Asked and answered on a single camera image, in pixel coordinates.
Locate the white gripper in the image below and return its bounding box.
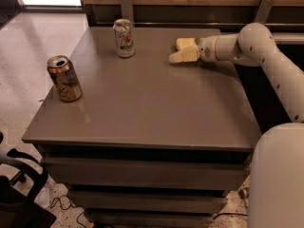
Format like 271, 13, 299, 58
169, 36, 218, 64

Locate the yellow sponge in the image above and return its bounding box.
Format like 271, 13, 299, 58
176, 38, 198, 51

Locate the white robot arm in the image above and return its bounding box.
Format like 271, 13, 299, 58
169, 23, 304, 228

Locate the white 7up can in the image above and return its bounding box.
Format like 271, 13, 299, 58
113, 19, 135, 58

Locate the orange soda can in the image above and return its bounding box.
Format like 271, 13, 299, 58
47, 55, 83, 103

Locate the grey drawer cabinet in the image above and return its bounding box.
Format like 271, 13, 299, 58
24, 28, 260, 228

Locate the black office chair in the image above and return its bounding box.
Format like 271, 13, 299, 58
0, 145, 56, 228

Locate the left metal bracket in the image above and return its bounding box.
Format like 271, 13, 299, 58
120, 0, 134, 25

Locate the metal bracket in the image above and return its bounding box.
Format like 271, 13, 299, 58
120, 0, 134, 25
253, 0, 275, 24

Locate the right metal bracket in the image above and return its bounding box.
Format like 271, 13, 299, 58
253, 0, 275, 24

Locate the black power cable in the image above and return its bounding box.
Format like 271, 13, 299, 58
213, 212, 249, 220

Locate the black floor cable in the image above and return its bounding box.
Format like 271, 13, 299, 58
49, 194, 93, 228

